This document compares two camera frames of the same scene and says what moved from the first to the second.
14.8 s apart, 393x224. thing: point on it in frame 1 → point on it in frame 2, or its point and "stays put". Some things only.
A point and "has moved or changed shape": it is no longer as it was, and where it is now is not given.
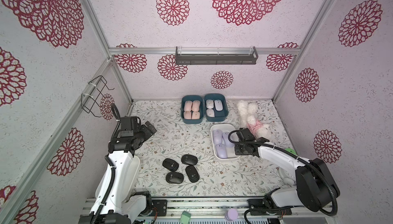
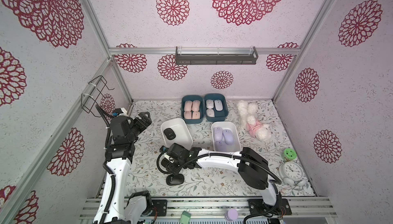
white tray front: x=132 y=177 → x=183 y=136
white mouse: x=218 y=105 stays put
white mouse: x=210 y=112 stays put
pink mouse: x=187 y=114 stays put
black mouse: x=170 y=164 stays put
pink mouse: x=196 y=115 stays put
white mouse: x=209 y=104 stays put
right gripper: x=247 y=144 → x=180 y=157
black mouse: x=189 y=159 has moved or changed shape
